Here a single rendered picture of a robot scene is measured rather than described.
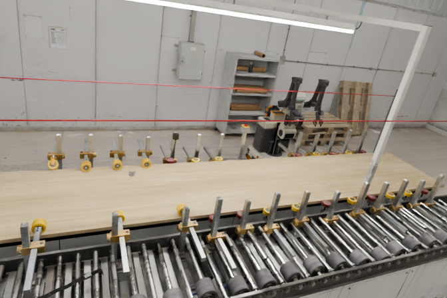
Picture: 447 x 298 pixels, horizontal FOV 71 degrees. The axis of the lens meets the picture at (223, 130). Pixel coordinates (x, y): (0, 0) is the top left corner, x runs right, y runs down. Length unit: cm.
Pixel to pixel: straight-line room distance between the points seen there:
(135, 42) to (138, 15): 41
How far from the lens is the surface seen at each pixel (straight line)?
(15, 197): 271
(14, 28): 549
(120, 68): 552
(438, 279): 363
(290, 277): 231
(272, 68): 615
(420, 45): 291
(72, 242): 245
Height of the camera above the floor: 241
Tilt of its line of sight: 22 degrees down
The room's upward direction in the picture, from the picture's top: 10 degrees clockwise
